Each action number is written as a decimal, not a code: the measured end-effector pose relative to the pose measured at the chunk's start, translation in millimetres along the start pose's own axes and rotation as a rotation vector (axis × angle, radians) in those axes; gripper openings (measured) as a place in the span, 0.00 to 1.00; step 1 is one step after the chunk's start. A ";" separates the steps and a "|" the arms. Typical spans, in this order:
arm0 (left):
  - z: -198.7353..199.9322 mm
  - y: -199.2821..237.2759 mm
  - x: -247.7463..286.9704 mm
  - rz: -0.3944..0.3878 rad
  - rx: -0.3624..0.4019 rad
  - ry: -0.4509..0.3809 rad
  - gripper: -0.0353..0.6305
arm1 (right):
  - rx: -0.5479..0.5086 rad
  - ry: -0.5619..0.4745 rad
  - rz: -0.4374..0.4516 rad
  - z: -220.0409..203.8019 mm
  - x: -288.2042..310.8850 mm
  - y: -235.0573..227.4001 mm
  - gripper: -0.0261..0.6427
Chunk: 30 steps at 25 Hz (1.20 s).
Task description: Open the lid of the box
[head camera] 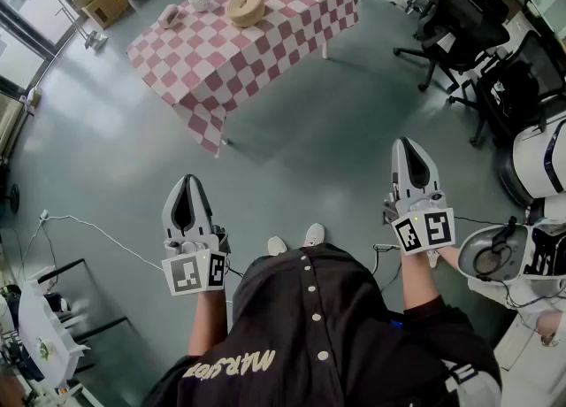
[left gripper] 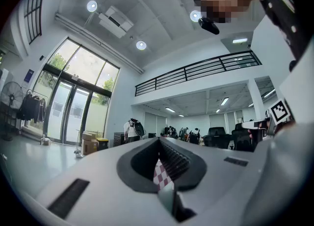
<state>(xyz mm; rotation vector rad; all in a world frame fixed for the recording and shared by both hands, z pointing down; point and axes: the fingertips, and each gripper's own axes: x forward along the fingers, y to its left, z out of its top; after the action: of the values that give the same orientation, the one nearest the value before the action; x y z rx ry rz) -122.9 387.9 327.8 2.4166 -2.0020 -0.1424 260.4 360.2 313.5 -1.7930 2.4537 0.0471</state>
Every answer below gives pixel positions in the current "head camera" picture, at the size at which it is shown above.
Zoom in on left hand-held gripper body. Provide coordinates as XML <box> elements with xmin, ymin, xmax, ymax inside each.
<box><xmin>161</xmin><ymin>232</ymin><xmax>230</xmax><ymax>297</ymax></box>

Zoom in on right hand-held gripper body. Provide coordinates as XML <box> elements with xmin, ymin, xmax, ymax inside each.
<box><xmin>382</xmin><ymin>187</ymin><xmax>457</xmax><ymax>257</ymax></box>

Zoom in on round woven straw basket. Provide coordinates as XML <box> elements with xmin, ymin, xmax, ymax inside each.
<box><xmin>226</xmin><ymin>0</ymin><xmax>267</xmax><ymax>29</ymax></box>

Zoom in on person's right forearm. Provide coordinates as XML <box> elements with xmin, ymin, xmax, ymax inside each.
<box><xmin>401</xmin><ymin>249</ymin><xmax>443</xmax><ymax>311</ymax></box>

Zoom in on person's left forearm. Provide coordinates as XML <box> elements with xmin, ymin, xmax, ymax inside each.
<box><xmin>187</xmin><ymin>290</ymin><xmax>229</xmax><ymax>357</ymax></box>

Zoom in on small pink box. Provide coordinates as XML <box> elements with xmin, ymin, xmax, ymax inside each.
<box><xmin>157</xmin><ymin>3</ymin><xmax>182</xmax><ymax>30</ymax></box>

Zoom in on large cardboard box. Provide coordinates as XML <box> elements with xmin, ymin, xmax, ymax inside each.
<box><xmin>81</xmin><ymin>0</ymin><xmax>134</xmax><ymax>31</ymax></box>

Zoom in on person's left white shoe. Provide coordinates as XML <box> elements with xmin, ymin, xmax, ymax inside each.
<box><xmin>266</xmin><ymin>235</ymin><xmax>289</xmax><ymax>257</ymax></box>

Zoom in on person's white shoe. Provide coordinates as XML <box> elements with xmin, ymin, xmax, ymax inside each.
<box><xmin>302</xmin><ymin>222</ymin><xmax>326</xmax><ymax>249</ymax></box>
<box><xmin>266</xmin><ymin>235</ymin><xmax>289</xmax><ymax>257</ymax></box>

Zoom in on person's right white shoe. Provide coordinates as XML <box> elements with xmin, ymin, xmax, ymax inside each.
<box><xmin>302</xmin><ymin>222</ymin><xmax>326</xmax><ymax>249</ymax></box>

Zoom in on white robot head shell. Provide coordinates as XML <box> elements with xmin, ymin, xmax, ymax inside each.
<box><xmin>456</xmin><ymin>218</ymin><xmax>566</xmax><ymax>314</ymax></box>

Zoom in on white robot body blue stripe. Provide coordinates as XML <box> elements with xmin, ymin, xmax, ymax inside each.
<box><xmin>496</xmin><ymin>119</ymin><xmax>566</xmax><ymax>208</ymax></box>

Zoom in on black metal rack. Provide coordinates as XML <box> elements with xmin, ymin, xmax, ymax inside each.
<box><xmin>36</xmin><ymin>257</ymin><xmax>130</xmax><ymax>372</ymax></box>

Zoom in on black office chair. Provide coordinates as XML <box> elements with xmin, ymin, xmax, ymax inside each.
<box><xmin>393</xmin><ymin>0</ymin><xmax>512</xmax><ymax>93</ymax></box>
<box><xmin>447</xmin><ymin>28</ymin><xmax>566</xmax><ymax>148</ymax></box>

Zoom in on person's black buttoned shirt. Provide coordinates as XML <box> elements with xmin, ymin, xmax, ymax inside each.
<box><xmin>141</xmin><ymin>242</ymin><xmax>503</xmax><ymax>407</ymax></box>

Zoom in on black weight disc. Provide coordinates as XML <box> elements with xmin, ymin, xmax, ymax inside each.
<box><xmin>5</xmin><ymin>181</ymin><xmax>21</xmax><ymax>215</ymax></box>

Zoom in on pink checkered tablecloth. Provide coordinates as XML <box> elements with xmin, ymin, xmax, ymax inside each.
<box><xmin>126</xmin><ymin>0</ymin><xmax>361</xmax><ymax>159</ymax></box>

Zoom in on metal stand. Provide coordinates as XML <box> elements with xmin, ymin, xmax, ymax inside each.
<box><xmin>54</xmin><ymin>0</ymin><xmax>110</xmax><ymax>50</ymax></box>

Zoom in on glass door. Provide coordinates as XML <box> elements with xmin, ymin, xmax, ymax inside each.
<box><xmin>0</xmin><ymin>0</ymin><xmax>77</xmax><ymax>93</ymax></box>

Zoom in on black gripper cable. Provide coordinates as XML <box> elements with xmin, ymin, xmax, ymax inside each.
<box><xmin>454</xmin><ymin>214</ymin><xmax>528</xmax><ymax>228</ymax></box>

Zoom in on white floor cable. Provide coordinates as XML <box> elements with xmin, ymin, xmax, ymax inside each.
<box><xmin>17</xmin><ymin>209</ymin><xmax>165</xmax><ymax>272</ymax></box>

